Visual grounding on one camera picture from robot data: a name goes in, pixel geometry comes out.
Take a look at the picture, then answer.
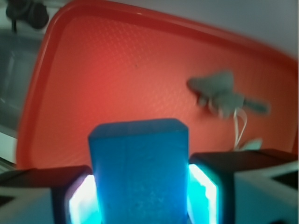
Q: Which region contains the grey plush toy animal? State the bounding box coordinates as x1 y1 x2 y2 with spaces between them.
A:
186 70 271 150

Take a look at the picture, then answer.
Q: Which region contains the red plastic tray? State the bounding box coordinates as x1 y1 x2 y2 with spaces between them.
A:
16 0 298 169

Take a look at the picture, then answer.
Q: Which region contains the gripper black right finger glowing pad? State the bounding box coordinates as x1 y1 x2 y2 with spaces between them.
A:
187 149 299 224

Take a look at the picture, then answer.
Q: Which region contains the light green knitted cloth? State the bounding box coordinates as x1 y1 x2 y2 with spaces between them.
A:
240 138 263 151

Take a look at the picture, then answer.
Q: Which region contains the stainless steel sink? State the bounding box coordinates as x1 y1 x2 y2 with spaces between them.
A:
0 29 43 138

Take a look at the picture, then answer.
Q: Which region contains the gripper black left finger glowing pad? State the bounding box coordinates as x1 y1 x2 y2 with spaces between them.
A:
0 165 102 224

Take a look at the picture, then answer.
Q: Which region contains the blue rectangular block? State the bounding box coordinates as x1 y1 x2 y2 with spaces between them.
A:
88 119 189 224

